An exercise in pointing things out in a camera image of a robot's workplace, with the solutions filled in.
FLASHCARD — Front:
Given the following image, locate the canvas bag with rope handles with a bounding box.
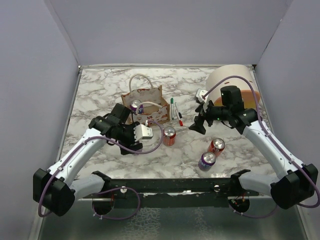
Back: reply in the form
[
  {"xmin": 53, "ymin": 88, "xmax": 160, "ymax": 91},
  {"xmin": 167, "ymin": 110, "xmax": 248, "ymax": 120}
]
[{"xmin": 121, "ymin": 73, "xmax": 171, "ymax": 124}]

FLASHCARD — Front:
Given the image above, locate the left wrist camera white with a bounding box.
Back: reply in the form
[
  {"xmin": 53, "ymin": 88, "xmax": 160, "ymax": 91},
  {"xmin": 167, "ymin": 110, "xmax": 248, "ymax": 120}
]
[{"xmin": 133, "ymin": 124, "xmax": 154, "ymax": 142}]

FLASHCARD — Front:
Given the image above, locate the cream and orange bread box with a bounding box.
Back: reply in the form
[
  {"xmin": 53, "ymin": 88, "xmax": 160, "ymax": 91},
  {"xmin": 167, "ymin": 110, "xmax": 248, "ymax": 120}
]
[{"xmin": 205, "ymin": 64, "xmax": 261, "ymax": 110}]

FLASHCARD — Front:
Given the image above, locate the red marker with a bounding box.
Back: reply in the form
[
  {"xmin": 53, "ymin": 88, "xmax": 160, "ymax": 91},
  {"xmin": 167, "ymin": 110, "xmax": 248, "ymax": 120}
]
[{"xmin": 175, "ymin": 110, "xmax": 183, "ymax": 127}]

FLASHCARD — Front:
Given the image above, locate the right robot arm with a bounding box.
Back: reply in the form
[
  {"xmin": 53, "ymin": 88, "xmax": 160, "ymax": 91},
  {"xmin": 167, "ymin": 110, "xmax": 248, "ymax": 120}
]
[{"xmin": 189, "ymin": 85, "xmax": 320, "ymax": 210}]

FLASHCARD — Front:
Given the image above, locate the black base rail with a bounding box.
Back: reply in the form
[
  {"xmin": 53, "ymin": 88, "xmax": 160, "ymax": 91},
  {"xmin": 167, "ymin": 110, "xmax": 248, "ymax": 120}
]
[{"xmin": 90, "ymin": 173, "xmax": 259, "ymax": 209}]

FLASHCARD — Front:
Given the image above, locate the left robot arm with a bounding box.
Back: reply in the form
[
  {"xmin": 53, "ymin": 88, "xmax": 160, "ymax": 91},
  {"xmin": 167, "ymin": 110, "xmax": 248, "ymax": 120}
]
[{"xmin": 33, "ymin": 103, "xmax": 153, "ymax": 218}]

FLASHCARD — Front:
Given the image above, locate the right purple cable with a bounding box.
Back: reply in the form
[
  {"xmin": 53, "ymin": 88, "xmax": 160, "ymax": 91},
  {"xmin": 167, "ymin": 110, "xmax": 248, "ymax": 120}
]
[{"xmin": 203, "ymin": 75, "xmax": 320, "ymax": 220}]

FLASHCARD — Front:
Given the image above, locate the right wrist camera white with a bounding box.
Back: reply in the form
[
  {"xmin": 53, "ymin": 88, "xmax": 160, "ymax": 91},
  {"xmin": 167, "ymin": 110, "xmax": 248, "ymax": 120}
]
[{"xmin": 194, "ymin": 88, "xmax": 208, "ymax": 104}]

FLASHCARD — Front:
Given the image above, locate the green marker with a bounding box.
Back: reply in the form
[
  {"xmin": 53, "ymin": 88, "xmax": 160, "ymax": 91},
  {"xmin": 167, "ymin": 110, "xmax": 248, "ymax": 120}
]
[{"xmin": 170, "ymin": 97, "xmax": 175, "ymax": 120}]

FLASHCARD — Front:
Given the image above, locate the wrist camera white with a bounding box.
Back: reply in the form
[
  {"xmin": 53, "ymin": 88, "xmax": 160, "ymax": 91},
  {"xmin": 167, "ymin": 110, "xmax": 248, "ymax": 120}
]
[
  {"xmin": 133, "ymin": 124, "xmax": 154, "ymax": 142},
  {"xmin": 194, "ymin": 88, "xmax": 208, "ymax": 104}
]

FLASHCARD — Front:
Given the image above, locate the purple can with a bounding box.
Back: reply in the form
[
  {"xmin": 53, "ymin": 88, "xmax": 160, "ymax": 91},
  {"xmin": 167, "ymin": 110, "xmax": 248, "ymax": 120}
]
[
  {"xmin": 198, "ymin": 151, "xmax": 216, "ymax": 172},
  {"xmin": 130, "ymin": 99, "xmax": 144, "ymax": 114}
]

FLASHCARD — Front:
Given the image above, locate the red cola can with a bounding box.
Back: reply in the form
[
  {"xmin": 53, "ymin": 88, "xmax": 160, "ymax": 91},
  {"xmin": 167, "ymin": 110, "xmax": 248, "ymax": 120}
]
[
  {"xmin": 207, "ymin": 137, "xmax": 225, "ymax": 158},
  {"xmin": 163, "ymin": 126, "xmax": 176, "ymax": 147}
]

